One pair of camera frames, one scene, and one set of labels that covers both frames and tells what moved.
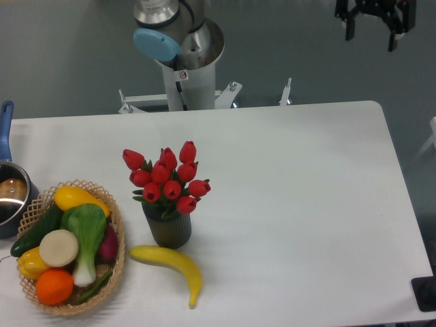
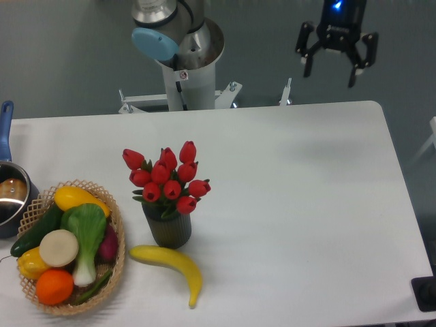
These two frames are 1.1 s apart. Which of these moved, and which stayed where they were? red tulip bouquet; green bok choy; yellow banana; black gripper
Moved: black gripper
Stayed: red tulip bouquet; green bok choy; yellow banana
